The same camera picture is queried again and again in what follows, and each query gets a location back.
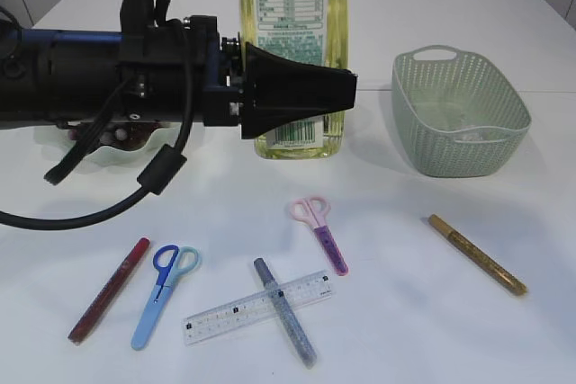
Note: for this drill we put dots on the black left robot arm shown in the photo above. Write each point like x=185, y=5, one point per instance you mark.
x=55, y=77

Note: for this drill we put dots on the gold glitter marker pen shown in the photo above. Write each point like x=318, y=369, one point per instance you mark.
x=466, y=247

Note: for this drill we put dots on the red glitter marker pen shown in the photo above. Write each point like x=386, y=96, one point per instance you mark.
x=93, y=314

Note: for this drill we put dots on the blue scissors with sheath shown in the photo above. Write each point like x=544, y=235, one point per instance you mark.
x=171, y=262

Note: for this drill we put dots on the yellow tea drink bottle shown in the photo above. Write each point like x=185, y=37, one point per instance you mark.
x=307, y=31

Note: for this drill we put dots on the clear plastic ruler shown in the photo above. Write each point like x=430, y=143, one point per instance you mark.
x=254, y=308

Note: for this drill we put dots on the purple artificial grape bunch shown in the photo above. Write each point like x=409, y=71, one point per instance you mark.
x=125, y=136

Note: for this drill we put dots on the green plastic woven basket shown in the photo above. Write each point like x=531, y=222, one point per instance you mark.
x=422, y=90

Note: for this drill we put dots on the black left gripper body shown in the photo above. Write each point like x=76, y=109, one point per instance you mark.
x=173, y=64

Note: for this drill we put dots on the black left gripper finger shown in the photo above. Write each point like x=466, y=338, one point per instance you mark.
x=278, y=91

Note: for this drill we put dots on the clear plastic sheet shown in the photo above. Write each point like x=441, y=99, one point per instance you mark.
x=463, y=126

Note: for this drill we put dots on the silver glitter marker pen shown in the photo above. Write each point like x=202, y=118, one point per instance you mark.
x=290, y=322

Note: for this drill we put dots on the pink scissors purple sheath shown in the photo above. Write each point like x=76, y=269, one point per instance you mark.
x=313, y=212

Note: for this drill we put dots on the pale green wavy glass plate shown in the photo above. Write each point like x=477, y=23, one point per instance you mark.
x=56, y=143

